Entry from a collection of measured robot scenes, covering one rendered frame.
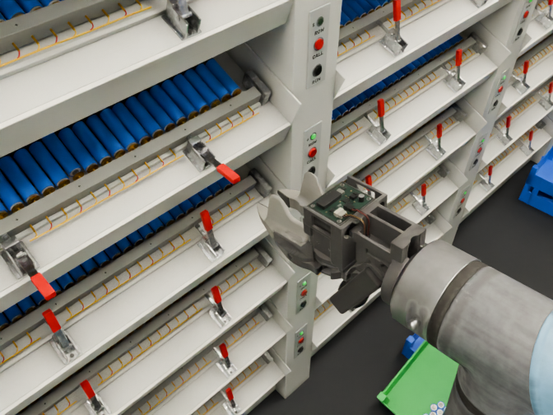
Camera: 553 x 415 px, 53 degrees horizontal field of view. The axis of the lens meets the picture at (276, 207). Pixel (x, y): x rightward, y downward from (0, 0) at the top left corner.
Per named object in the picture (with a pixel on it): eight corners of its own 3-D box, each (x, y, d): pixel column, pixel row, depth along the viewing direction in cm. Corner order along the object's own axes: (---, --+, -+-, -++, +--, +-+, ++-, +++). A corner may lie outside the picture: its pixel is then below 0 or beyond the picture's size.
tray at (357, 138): (487, 79, 138) (523, 39, 126) (318, 199, 109) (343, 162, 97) (430, 22, 142) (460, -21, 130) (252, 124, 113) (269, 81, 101)
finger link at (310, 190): (295, 151, 67) (346, 185, 61) (298, 188, 71) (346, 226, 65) (273, 160, 66) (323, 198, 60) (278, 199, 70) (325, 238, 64)
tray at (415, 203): (451, 195, 166) (477, 171, 155) (309, 314, 137) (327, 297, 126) (404, 146, 170) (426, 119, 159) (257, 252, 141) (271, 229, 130)
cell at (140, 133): (122, 108, 79) (150, 142, 78) (111, 114, 78) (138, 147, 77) (123, 100, 77) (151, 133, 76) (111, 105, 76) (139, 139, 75)
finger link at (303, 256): (290, 214, 65) (353, 244, 60) (291, 226, 66) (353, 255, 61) (264, 238, 62) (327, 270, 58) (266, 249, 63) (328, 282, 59)
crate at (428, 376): (441, 455, 143) (440, 454, 136) (379, 401, 153) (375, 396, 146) (512, 365, 148) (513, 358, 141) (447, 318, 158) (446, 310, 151)
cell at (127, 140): (100, 109, 75) (127, 145, 74) (112, 106, 77) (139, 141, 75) (98, 118, 77) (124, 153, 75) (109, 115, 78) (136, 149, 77)
